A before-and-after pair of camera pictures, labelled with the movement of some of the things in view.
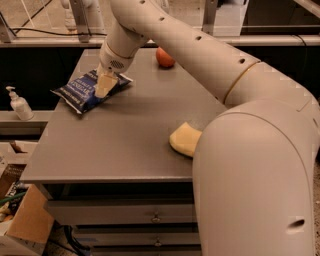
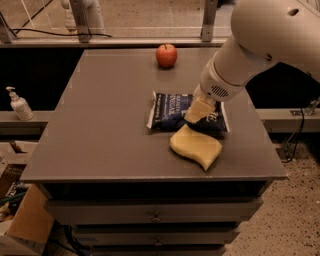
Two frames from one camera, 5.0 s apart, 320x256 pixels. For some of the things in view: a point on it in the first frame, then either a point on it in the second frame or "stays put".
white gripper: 111,62 → 215,86
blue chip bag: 80,93 → 168,111
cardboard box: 26,230 stays put
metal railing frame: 80,34 stays put
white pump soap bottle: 20,106 stays put
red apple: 163,58 stays put
